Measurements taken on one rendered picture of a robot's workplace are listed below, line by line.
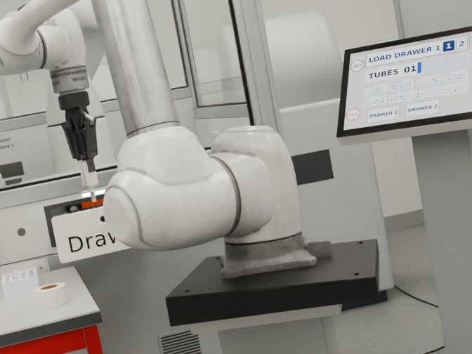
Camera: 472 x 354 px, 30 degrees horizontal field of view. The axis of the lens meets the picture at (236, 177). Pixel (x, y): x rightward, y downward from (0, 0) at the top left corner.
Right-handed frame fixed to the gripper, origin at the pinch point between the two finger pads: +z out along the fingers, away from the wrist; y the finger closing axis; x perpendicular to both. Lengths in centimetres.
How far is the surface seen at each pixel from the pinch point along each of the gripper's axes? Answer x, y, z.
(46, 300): -29.7, 21.1, 23.0
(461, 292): 85, 44, 54
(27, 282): -22.3, 0.1, 21.8
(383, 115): 74, 36, 0
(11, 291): -25.9, -1.9, 23.3
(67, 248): -14.5, 7.5, 15.7
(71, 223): -12.7, 8.5, 9.9
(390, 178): 344, -181, 62
